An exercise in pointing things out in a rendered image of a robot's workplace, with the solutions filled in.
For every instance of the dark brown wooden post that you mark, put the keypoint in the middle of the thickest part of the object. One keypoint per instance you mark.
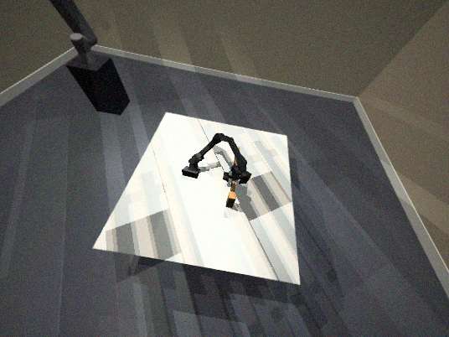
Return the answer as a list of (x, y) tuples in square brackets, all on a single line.
[(231, 199)]

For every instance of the long wooden board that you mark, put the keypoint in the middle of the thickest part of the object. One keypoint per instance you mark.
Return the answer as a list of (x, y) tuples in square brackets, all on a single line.
[(232, 188)]

